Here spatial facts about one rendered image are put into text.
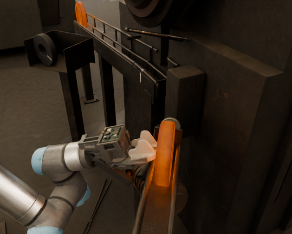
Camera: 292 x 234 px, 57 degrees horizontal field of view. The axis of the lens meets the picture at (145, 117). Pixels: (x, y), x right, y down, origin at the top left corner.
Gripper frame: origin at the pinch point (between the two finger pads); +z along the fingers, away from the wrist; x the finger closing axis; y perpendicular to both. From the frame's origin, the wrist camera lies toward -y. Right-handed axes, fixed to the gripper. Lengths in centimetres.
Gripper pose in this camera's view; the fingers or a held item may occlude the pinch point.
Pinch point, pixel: (163, 150)
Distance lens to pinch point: 65.4
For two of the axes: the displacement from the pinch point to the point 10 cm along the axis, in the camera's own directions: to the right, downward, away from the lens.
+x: 1.7, -5.5, 8.2
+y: -3.0, -8.2, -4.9
